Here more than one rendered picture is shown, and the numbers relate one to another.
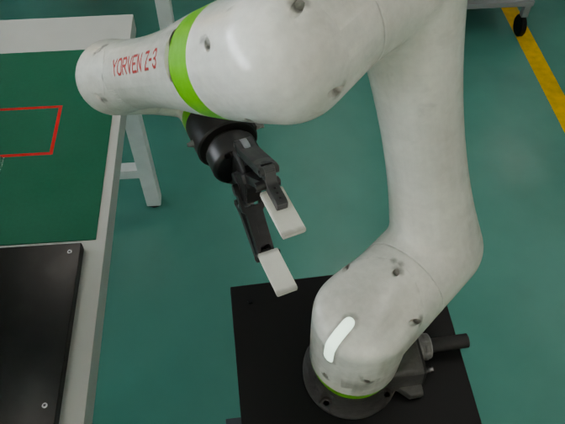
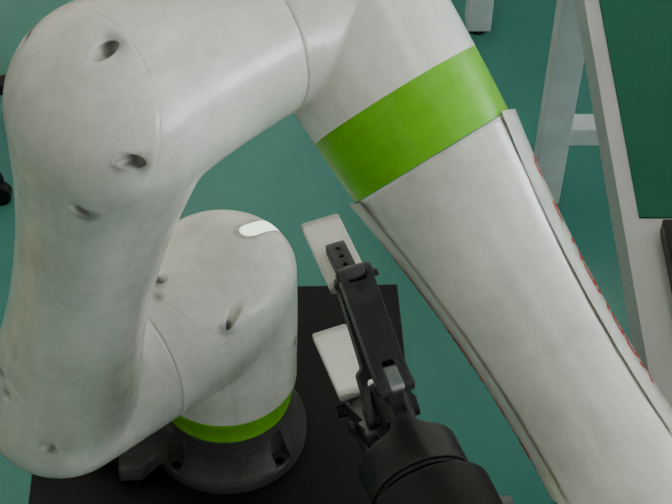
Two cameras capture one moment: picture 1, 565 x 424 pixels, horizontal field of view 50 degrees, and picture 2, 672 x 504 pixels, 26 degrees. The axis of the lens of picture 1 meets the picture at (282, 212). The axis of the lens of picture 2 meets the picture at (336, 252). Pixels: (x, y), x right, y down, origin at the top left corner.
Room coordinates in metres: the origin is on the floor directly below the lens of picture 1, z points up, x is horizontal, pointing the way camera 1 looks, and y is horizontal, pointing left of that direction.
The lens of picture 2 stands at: (1.14, 0.05, 2.00)
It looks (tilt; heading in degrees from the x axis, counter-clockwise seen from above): 50 degrees down; 184
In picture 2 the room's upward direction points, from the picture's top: straight up
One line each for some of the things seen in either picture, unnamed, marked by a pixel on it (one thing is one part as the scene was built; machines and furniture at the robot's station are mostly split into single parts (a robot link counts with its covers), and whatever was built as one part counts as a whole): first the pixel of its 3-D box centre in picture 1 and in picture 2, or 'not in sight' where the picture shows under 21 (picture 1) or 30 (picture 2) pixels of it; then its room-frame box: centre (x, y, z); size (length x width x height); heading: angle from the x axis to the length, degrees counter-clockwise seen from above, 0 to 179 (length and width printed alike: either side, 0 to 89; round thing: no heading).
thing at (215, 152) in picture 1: (241, 170); (401, 443); (0.57, 0.06, 1.10); 0.09 x 0.07 x 0.08; 24
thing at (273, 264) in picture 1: (277, 272); (343, 361); (0.45, 0.01, 1.03); 0.07 x 0.03 x 0.01; 24
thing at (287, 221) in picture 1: (282, 212); (334, 253); (0.45, 0.00, 1.17); 0.07 x 0.03 x 0.01; 24
